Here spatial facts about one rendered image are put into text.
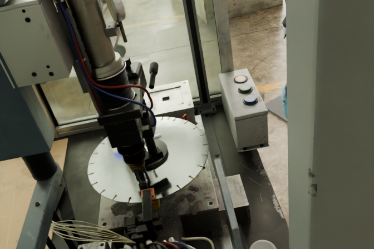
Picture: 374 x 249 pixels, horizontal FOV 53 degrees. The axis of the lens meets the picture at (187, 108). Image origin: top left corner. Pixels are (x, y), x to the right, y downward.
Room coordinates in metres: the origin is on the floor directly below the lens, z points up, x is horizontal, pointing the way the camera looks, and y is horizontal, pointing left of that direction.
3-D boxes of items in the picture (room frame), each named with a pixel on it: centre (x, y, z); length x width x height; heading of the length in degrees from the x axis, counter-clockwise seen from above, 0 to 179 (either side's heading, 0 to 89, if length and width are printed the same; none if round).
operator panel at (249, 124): (1.06, -0.19, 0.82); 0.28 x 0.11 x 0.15; 0
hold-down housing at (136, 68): (0.70, 0.10, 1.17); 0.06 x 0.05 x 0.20; 171
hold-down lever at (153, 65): (0.73, 0.07, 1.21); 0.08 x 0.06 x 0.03; 0
